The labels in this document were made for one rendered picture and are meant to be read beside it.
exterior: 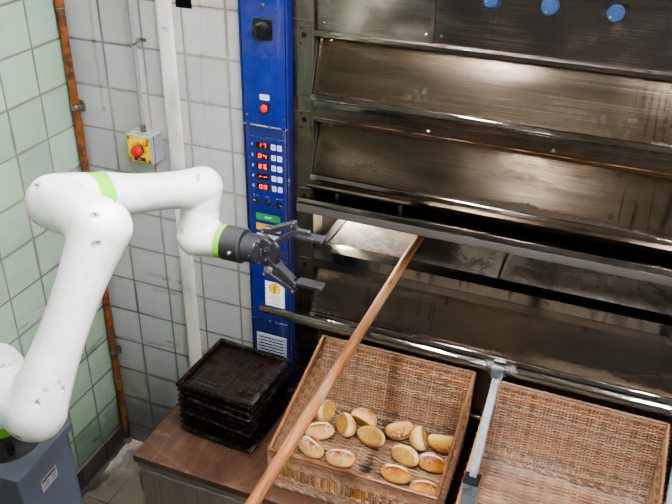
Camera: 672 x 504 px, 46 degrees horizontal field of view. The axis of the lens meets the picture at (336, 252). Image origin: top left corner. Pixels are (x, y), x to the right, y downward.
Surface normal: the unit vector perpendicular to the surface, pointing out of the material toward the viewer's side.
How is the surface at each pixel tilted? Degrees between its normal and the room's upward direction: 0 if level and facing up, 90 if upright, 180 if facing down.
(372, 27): 89
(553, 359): 70
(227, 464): 0
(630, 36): 90
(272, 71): 90
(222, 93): 90
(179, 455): 0
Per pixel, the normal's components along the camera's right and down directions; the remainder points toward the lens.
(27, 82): 0.93, 0.20
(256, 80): -0.37, 0.47
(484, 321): -0.34, 0.15
